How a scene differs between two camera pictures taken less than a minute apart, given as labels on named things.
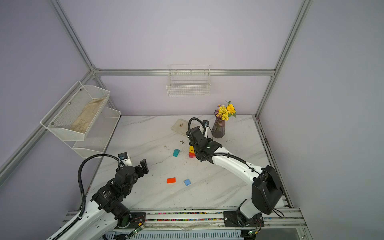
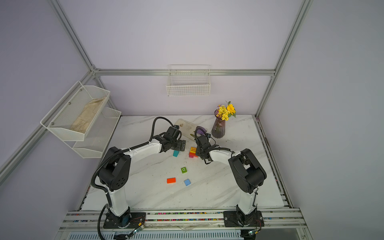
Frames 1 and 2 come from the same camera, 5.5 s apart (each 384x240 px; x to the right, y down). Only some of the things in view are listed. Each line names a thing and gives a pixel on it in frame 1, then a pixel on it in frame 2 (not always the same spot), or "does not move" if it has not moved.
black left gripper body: x=139 y=173 to x=177 y=145
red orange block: x=170 y=180 does not move
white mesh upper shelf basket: x=72 y=117 does not move
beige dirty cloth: x=181 y=126 does not move
